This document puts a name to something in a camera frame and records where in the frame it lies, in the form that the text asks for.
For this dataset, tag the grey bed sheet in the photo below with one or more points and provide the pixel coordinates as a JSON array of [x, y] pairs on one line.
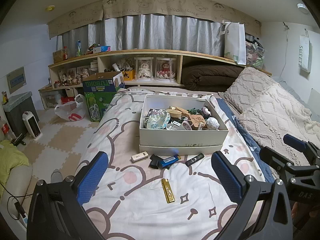
[[295, 91]]

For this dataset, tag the open green beer carton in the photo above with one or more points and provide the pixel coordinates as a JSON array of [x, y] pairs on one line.
[[100, 83]]

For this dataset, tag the yellow-green cloth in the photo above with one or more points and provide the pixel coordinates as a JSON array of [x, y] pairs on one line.
[[12, 157]]

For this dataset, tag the clear storage box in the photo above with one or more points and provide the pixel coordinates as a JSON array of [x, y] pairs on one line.
[[255, 52]]

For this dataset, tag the yellow ceiling fixture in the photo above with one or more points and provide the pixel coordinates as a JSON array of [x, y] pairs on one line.
[[50, 8]]

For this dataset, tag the chunky black lighter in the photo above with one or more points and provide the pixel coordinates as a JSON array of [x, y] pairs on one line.
[[155, 161]]

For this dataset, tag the white shoe box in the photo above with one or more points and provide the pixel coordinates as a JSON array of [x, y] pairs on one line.
[[183, 135]]

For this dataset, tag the brown paper valance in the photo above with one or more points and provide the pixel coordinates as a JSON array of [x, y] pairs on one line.
[[72, 22], [175, 5]]

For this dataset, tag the brown duvet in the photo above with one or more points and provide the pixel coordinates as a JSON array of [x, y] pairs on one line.
[[210, 76]]

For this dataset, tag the white plastic bag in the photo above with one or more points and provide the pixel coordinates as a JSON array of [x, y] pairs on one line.
[[71, 112]]

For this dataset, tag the hanging white paper bag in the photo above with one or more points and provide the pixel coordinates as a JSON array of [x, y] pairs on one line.
[[305, 55]]

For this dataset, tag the grey slipper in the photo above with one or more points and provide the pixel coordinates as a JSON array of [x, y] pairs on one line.
[[56, 176]]

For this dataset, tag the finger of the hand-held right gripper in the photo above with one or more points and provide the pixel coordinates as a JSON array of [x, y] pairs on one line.
[[295, 142], [273, 158]]

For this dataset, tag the doll in clear case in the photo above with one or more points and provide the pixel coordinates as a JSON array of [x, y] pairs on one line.
[[143, 70], [165, 70]]

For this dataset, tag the floral face mask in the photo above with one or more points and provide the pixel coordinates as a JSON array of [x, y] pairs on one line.
[[157, 121]]

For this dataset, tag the blue tissue box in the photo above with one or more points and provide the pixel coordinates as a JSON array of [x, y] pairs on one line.
[[102, 49]]

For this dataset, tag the green beer can pack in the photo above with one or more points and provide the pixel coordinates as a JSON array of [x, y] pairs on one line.
[[96, 107]]

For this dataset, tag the white tote bag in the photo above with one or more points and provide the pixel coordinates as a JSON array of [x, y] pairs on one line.
[[234, 45]]

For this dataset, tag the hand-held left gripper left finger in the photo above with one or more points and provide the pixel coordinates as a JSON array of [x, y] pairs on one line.
[[92, 177]]

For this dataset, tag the slim black lighter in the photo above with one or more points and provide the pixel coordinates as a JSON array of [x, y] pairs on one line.
[[194, 159]]

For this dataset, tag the green clips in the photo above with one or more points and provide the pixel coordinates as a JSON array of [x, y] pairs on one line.
[[193, 112]]

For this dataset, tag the yellow crate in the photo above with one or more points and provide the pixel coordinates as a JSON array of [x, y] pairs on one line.
[[128, 75]]

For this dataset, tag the white power strip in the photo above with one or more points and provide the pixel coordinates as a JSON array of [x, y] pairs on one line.
[[21, 216]]

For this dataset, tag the cream knit blanket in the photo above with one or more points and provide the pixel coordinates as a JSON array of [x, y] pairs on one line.
[[272, 105]]

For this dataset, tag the foil ball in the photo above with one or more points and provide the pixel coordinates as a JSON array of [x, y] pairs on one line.
[[213, 123]]

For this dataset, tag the wooden shelf unit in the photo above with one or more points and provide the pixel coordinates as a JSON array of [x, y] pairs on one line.
[[160, 52]]

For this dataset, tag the white space heater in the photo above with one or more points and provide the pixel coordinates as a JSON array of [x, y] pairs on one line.
[[32, 126]]

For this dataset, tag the green tube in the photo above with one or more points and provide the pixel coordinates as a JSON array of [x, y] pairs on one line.
[[79, 48]]

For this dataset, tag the red sauce bottle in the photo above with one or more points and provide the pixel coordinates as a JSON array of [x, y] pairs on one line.
[[65, 53]]

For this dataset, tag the white smoke detector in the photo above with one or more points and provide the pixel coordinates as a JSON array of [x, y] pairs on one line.
[[303, 7]]

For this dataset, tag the gold lighter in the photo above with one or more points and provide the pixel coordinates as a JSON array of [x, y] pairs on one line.
[[167, 190]]

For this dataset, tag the beige cushion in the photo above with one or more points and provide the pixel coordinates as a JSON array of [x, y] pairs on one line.
[[15, 192]]

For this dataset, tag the grey curtain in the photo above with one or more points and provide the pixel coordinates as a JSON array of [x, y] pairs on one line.
[[150, 32]]

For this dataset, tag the small cardboard box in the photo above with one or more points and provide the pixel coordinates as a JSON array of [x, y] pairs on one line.
[[58, 56]]

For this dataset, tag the beige lighter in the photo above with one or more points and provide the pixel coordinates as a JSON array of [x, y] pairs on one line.
[[139, 157]]

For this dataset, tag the blue lighter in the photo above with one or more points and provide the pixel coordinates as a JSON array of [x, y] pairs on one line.
[[170, 161]]

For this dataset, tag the black phone stand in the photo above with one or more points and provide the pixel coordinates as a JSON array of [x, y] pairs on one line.
[[19, 140]]

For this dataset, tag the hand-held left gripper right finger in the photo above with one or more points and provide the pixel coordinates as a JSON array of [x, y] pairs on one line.
[[227, 177]]

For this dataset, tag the cola bottle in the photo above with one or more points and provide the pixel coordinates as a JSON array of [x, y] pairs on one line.
[[5, 128]]

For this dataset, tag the clear plastic drawer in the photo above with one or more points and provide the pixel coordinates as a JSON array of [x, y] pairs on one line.
[[51, 100]]

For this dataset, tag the foam puzzle floor mat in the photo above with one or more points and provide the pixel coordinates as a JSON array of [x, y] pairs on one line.
[[62, 145]]

